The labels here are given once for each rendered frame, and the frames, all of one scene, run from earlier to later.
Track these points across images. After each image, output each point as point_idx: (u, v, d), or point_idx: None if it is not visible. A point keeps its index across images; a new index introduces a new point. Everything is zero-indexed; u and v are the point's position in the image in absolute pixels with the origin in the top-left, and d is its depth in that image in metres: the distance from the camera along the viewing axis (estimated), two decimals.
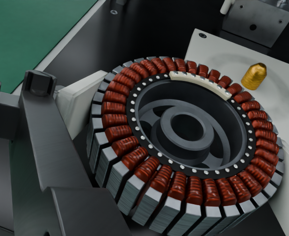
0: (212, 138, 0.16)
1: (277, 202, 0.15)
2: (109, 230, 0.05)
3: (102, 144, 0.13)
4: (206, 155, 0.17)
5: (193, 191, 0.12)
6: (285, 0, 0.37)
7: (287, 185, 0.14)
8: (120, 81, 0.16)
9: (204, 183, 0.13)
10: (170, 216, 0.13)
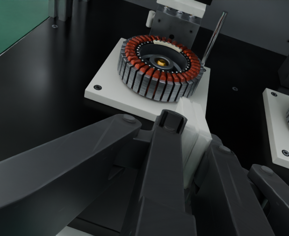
0: (172, 65, 0.37)
1: None
2: None
3: (126, 61, 0.34)
4: None
5: (162, 75, 0.33)
6: None
7: None
8: (132, 42, 0.37)
9: (166, 74, 0.34)
10: (154, 85, 0.33)
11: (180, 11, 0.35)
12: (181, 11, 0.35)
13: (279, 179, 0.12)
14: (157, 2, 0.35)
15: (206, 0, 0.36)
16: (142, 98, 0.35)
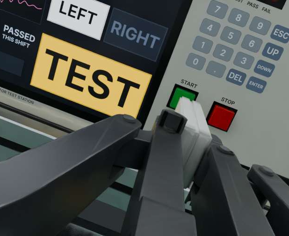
0: None
1: None
2: None
3: None
4: None
5: None
6: None
7: None
8: None
9: None
10: None
11: None
12: None
13: (279, 179, 0.12)
14: None
15: None
16: None
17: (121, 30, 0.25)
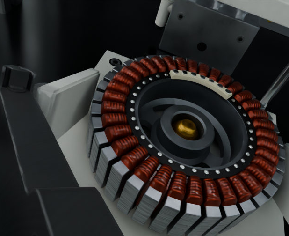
0: (212, 137, 0.16)
1: None
2: (99, 231, 0.05)
3: (101, 143, 0.13)
4: (207, 154, 0.17)
5: (193, 191, 0.12)
6: None
7: None
8: (120, 80, 0.16)
9: (204, 183, 0.13)
10: (170, 216, 0.13)
11: (244, 11, 0.13)
12: (247, 11, 0.13)
13: None
14: None
15: None
16: (140, 226, 0.15)
17: None
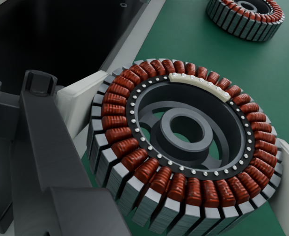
0: (211, 139, 0.16)
1: (277, 202, 0.15)
2: (109, 230, 0.05)
3: (101, 145, 0.14)
4: (205, 157, 0.17)
5: (192, 192, 0.13)
6: None
7: (287, 185, 0.14)
8: (120, 83, 0.16)
9: (203, 185, 0.13)
10: (169, 217, 0.13)
11: None
12: None
13: None
14: None
15: None
16: None
17: None
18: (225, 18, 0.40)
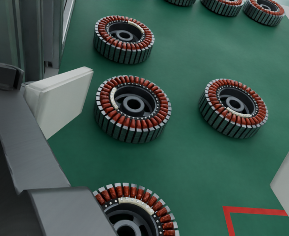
0: None
1: None
2: (93, 231, 0.05)
3: None
4: None
5: None
6: None
7: None
8: None
9: None
10: None
11: None
12: None
13: None
14: None
15: None
16: None
17: None
18: (112, 129, 0.39)
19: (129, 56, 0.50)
